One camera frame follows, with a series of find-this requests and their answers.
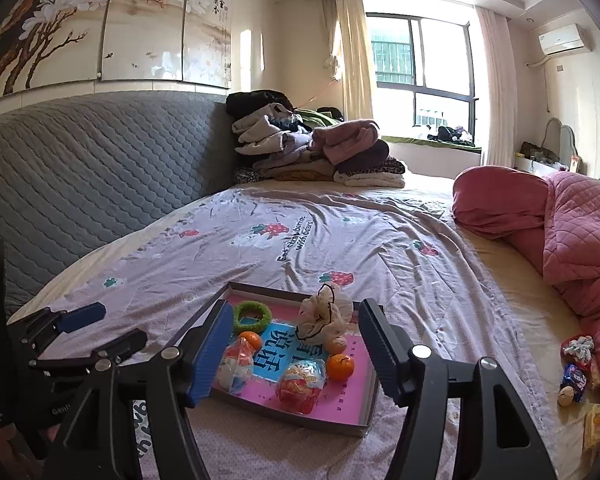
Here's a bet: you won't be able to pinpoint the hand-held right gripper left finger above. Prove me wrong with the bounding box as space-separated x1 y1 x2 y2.
40 299 235 480

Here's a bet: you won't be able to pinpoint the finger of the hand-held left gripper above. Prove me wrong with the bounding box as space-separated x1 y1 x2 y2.
7 301 107 346
27 328 148 376

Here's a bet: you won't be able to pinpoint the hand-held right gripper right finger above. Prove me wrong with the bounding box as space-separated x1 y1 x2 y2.
358 298 561 480

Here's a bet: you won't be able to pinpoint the blue white foil egg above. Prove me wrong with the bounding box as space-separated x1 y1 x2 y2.
215 337 256 393

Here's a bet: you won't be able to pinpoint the green fuzzy ring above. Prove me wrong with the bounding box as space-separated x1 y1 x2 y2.
231 300 273 333

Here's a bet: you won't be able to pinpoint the cream polka dot scrunchie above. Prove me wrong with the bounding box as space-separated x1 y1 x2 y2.
294 282 355 346

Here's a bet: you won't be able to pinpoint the red and clear candy bag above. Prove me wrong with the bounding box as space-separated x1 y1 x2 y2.
276 358 327 415

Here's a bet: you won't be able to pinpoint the shallow grey cardboard tray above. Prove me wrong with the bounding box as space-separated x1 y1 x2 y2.
200 281 381 438

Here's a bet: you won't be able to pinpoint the pink and blue book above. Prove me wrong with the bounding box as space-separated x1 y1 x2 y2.
215 300 378 423

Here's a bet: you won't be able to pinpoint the grey quilted headboard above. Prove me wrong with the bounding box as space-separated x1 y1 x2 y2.
0 89 241 316

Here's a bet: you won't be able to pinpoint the cream fitted sheet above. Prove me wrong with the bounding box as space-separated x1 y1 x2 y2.
455 220 600 480

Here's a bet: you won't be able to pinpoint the small doll toy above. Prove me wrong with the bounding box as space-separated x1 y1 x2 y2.
562 336 596 363
560 362 588 391

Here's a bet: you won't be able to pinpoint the pile of folded clothes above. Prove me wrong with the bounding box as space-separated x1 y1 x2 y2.
225 90 407 190

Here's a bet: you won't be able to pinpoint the green window seat cushion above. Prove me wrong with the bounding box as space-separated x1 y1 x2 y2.
380 135 483 153

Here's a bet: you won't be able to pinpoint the yellow snack packet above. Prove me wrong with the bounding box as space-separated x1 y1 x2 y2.
582 402 600 453

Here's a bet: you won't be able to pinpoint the dark clothing heap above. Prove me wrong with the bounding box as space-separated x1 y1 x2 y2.
427 125 476 147

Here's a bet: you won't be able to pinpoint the pink quilt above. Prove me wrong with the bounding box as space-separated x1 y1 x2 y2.
452 165 600 451

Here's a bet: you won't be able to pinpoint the white vanity mirror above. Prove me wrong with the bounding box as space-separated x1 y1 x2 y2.
542 117 578 163

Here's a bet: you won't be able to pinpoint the cream curtain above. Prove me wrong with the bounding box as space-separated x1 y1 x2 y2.
320 0 376 123
475 6 518 166

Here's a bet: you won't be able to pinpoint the window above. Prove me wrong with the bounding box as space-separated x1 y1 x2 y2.
367 12 481 133

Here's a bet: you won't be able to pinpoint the white air conditioner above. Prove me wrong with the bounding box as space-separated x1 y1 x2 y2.
537 23 593 56

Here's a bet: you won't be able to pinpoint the floral wall mural panels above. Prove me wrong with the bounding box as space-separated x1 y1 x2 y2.
0 0 233 106

